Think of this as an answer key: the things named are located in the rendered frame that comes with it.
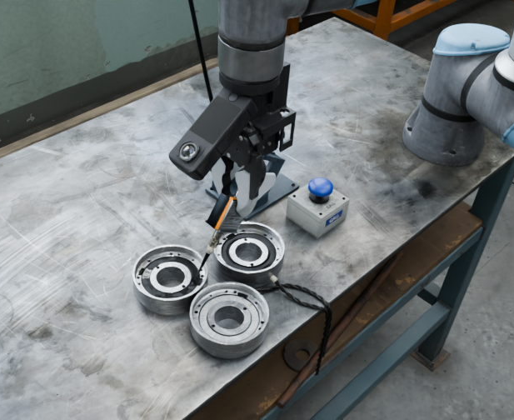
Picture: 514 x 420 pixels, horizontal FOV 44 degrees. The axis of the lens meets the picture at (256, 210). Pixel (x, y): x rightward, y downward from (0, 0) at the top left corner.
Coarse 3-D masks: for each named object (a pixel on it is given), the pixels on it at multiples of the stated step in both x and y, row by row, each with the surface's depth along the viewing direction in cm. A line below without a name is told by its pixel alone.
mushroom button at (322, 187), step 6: (312, 180) 101; (318, 180) 101; (324, 180) 101; (312, 186) 100; (318, 186) 100; (324, 186) 100; (330, 186) 100; (312, 192) 100; (318, 192) 99; (324, 192) 99; (330, 192) 100
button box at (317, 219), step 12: (300, 192) 103; (336, 192) 103; (288, 204) 103; (300, 204) 101; (312, 204) 101; (324, 204) 101; (336, 204) 101; (288, 216) 104; (300, 216) 102; (312, 216) 100; (324, 216) 99; (336, 216) 102; (312, 228) 101; (324, 228) 101
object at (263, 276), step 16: (240, 224) 97; (256, 224) 97; (224, 240) 96; (240, 240) 96; (256, 240) 96; (272, 240) 97; (240, 256) 97; (256, 256) 97; (224, 272) 92; (240, 272) 90; (256, 272) 90; (272, 272) 92
